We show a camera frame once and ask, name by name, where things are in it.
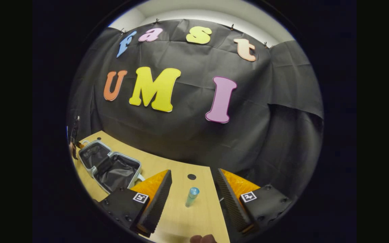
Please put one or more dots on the blue capped clear bottle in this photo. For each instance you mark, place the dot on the blue capped clear bottle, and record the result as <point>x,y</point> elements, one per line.
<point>191,197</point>

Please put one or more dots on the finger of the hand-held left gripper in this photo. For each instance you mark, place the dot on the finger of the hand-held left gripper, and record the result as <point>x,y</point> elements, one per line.
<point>75,130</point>

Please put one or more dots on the black backdrop cloth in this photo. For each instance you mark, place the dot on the black backdrop cloth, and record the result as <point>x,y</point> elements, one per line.
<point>187,135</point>

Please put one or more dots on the light blue suitcase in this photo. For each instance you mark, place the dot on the light blue suitcase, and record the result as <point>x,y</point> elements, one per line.
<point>120,175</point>

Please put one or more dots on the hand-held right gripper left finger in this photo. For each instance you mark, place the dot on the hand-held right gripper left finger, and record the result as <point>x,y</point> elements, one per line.
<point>155,206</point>

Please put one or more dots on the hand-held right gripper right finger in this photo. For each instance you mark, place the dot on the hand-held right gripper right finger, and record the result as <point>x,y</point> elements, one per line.
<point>235,206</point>

